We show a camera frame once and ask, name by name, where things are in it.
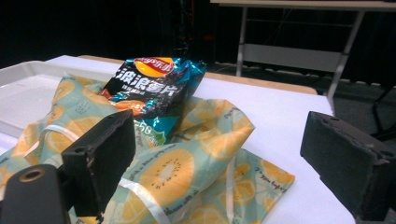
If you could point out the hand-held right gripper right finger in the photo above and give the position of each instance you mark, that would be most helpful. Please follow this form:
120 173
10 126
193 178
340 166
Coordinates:
345 161

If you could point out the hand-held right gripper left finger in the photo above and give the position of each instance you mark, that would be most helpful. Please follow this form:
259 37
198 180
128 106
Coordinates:
102 155

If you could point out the black and teal chip bag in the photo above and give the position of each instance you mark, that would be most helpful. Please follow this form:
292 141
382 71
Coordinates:
152 90

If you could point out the black chair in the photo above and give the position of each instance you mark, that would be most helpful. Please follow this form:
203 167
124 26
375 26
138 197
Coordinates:
384 112

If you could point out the white plastic tray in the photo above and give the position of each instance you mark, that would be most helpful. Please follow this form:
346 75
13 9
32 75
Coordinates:
28 93

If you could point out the white metal frame table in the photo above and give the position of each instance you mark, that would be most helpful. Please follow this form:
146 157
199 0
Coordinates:
299 53

